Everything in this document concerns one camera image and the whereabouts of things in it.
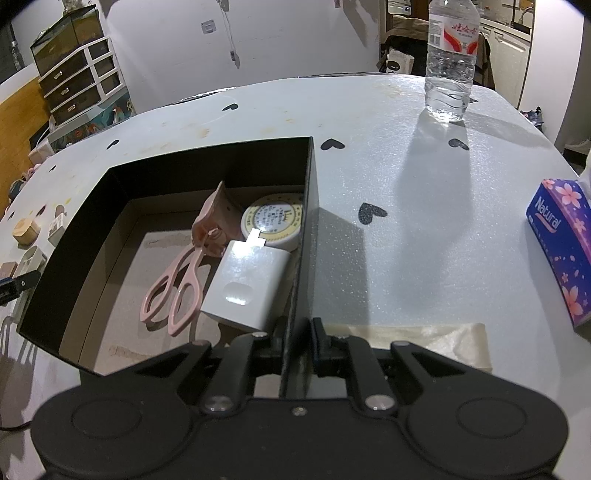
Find purple tissue box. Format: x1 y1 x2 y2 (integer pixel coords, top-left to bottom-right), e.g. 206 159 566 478
526 179 591 329

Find pink scissors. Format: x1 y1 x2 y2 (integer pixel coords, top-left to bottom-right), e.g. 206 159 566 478
139 183 242 337

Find gel polish bottle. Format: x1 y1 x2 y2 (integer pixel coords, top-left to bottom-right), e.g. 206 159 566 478
48 205 67 247

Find round cream tin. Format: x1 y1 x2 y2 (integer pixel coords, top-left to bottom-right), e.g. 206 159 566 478
240 193 304 252

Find black drawer cabinet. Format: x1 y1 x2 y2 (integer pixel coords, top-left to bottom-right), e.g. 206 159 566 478
38 36 127 126

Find clear water bottle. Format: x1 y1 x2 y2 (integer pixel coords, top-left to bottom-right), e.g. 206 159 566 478
425 0 480 123

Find beige scoop with handle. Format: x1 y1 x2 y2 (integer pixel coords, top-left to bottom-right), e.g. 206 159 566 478
11 246 47 324

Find oval wooden block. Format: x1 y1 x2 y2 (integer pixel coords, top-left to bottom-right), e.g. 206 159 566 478
12 218 40 247

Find black storage box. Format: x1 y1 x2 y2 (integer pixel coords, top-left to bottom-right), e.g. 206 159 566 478
18 137 314 375

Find white power adapter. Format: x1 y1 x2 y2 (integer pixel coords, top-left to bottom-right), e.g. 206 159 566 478
200 229 290 332

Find glass fish tank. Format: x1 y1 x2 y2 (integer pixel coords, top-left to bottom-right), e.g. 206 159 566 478
30 5 104 77

